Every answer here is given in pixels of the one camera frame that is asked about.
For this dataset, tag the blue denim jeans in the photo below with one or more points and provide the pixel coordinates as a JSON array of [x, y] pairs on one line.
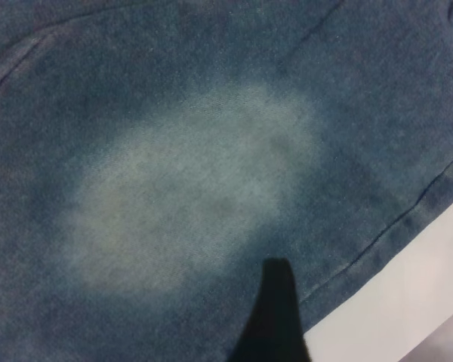
[[173, 169]]

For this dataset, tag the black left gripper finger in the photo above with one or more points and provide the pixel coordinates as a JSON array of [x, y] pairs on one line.
[[275, 324]]

